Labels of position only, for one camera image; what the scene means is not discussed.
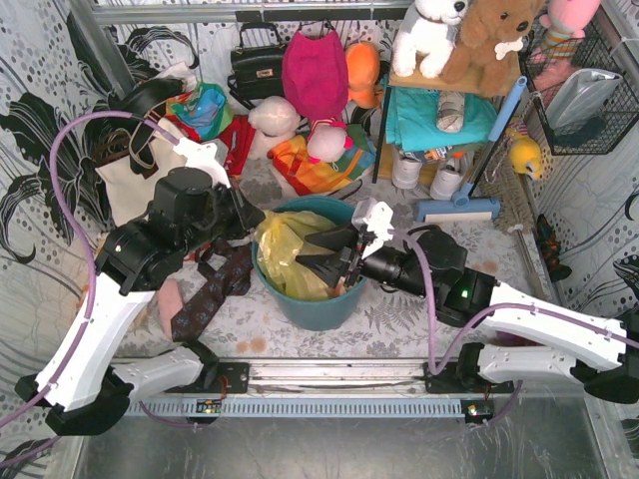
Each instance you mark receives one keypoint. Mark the teal folded cloth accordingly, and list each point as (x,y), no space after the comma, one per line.
(411,121)

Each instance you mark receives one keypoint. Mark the pink soft pad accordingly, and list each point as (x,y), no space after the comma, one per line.
(170,302)

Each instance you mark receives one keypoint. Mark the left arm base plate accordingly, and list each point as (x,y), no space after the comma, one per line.
(231,377)

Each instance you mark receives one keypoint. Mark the rainbow striped bag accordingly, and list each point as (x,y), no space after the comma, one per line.
(298,176)

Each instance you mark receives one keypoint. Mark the silver pouch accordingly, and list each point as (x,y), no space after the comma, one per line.
(580,96)

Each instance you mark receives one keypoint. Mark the red garment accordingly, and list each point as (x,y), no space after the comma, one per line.
(234,144)

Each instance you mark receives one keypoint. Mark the black metal shelf rack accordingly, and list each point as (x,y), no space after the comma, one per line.
(467,85)

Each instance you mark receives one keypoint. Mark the pink plush toy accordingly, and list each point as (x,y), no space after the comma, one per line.
(564,24)

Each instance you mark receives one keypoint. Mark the pink white plush doll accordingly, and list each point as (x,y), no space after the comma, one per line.
(327,141)

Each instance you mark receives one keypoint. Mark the orange plush toy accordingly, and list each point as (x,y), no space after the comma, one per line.
(363,65)

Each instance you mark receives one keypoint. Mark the yellow trash bag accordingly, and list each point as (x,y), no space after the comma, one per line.
(280,238)

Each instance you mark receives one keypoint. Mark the black leather handbag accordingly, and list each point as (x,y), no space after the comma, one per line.
(257,72)

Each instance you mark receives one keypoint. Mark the brown floral necktie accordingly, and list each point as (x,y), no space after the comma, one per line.
(227,270)

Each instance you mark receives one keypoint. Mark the teal trash bin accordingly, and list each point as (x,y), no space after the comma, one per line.
(315,315)

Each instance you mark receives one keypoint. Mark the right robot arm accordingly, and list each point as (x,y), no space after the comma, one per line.
(504,334)

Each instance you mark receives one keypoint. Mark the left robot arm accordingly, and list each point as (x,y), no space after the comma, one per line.
(85,394)

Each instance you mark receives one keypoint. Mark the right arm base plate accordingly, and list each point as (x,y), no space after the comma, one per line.
(444,381)

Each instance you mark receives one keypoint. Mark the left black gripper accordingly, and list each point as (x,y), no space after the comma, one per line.
(236,210)

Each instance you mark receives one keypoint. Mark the cream canvas tote bag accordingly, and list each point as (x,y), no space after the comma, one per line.
(128,193)

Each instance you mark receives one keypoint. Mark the colourful scarf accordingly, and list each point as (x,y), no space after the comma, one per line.
(203,114)

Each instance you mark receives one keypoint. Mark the grey patterned rolled cloth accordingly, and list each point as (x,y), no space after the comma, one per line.
(450,111)

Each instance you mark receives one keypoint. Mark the black wire basket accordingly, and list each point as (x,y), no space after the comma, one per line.
(595,136)

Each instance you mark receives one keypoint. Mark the brown plush dog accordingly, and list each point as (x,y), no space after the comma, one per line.
(490,35)

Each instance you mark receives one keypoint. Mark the white plush dog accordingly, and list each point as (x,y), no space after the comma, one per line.
(426,37)

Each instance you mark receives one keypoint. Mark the white fluffy plush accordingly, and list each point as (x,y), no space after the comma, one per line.
(275,120)

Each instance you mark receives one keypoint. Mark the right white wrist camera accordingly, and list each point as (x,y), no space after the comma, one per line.
(373,217)

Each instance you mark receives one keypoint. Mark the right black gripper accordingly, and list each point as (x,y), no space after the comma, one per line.
(349,260)

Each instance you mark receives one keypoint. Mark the yellow plush duck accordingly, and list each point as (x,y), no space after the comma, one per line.
(524,153)

